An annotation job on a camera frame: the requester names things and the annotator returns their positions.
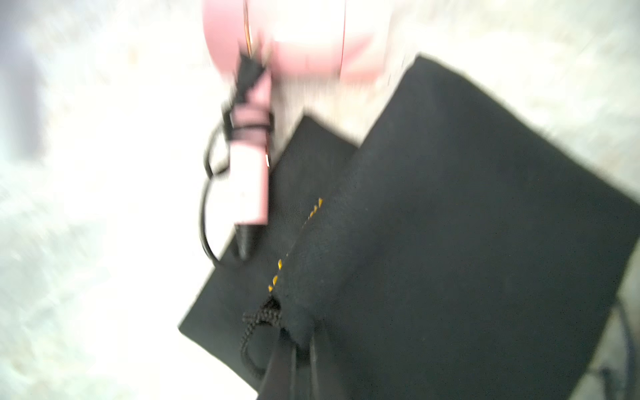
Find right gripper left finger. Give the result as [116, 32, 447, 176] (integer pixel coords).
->
[257, 329, 298, 400]

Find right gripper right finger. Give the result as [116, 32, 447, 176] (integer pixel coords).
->
[309, 324, 349, 400]

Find plain black pouch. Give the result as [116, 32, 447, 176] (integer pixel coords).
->
[255, 58, 639, 399]

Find pink hair dryer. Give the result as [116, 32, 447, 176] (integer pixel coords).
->
[203, 1, 392, 261]

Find black pouch with gold logo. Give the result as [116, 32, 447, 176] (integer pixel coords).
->
[179, 116, 358, 389]

